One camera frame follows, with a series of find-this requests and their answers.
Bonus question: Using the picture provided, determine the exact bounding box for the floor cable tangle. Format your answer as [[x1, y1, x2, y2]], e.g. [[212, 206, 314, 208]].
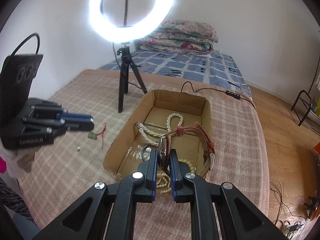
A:
[[268, 179, 318, 235]]

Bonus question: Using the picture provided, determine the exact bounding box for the blue patterned bed sheet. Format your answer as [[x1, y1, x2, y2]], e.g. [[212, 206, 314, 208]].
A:
[[96, 48, 252, 97]]

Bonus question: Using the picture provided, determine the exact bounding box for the long twisted pearl necklace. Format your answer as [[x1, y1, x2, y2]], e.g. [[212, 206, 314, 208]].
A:
[[134, 112, 186, 147]]

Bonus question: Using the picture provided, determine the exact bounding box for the white ring light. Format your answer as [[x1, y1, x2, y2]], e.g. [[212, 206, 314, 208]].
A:
[[88, 0, 175, 43]]

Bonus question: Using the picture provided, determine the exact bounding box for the brown cardboard box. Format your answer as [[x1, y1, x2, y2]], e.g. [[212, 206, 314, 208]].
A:
[[103, 89, 213, 177]]

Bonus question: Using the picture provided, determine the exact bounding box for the dark bangle ring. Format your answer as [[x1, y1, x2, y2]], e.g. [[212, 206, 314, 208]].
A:
[[141, 146, 153, 162]]

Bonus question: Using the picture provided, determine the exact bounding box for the pink plaid blanket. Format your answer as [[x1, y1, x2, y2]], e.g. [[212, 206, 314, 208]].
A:
[[18, 69, 270, 229]]

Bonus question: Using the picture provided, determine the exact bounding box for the gloved left hand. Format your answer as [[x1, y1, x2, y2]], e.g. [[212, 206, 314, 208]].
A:
[[1, 142, 39, 179]]

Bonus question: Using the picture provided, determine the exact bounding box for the green jade pendant red cord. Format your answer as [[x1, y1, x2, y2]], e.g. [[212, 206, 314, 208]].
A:
[[87, 122, 107, 151]]

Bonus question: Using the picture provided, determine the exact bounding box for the black clothes rack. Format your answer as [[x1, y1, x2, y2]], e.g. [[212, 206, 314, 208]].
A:
[[290, 60, 319, 134]]

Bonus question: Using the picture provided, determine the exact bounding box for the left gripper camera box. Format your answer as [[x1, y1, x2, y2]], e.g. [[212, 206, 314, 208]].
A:
[[0, 53, 45, 131]]

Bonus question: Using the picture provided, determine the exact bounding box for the black light power cable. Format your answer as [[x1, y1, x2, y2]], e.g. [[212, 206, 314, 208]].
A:
[[180, 80, 258, 111]]

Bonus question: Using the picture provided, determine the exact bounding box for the folded floral quilt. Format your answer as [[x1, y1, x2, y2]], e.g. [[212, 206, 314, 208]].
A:
[[140, 20, 219, 55]]

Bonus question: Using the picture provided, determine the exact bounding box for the brown leather wristwatch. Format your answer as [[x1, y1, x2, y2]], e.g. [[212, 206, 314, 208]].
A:
[[158, 122, 215, 178]]

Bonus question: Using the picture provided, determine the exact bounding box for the black tripod stand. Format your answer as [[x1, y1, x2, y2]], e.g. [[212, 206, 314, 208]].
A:
[[113, 44, 148, 113]]

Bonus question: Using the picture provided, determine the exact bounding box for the cream bead bracelet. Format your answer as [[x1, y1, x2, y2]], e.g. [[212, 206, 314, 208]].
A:
[[176, 157, 197, 174]]

